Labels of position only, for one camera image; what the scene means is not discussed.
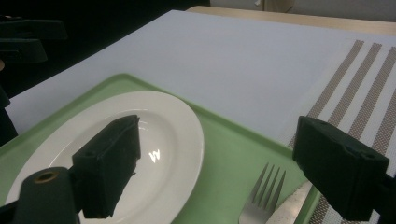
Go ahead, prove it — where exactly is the white board sheet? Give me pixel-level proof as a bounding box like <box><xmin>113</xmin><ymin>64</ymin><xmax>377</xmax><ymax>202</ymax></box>
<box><xmin>5</xmin><ymin>9</ymin><xmax>396</xmax><ymax>147</ymax></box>

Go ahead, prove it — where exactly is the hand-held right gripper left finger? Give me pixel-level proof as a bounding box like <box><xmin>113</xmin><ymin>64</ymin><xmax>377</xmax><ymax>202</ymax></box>
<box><xmin>72</xmin><ymin>114</ymin><xmax>142</xmax><ymax>219</ymax></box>

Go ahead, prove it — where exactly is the striped grey white placemat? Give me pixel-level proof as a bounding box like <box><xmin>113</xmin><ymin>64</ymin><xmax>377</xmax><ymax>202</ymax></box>
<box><xmin>288</xmin><ymin>39</ymin><xmax>396</xmax><ymax>224</ymax></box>

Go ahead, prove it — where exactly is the green plastic tray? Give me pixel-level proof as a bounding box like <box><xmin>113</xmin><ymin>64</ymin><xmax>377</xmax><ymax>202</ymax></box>
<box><xmin>0</xmin><ymin>73</ymin><xmax>321</xmax><ymax>224</ymax></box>

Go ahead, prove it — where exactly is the white round plate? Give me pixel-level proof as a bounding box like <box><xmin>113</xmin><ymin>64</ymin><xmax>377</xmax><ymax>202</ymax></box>
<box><xmin>5</xmin><ymin>91</ymin><xmax>205</xmax><ymax>224</ymax></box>

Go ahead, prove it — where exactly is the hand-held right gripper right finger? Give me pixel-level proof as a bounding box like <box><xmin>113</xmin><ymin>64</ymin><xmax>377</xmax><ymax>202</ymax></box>
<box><xmin>292</xmin><ymin>115</ymin><xmax>390</xmax><ymax>222</ymax></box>

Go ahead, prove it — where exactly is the silver fork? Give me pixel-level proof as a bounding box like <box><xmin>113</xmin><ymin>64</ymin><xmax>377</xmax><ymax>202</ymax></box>
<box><xmin>238</xmin><ymin>161</ymin><xmax>287</xmax><ymax>224</ymax></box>

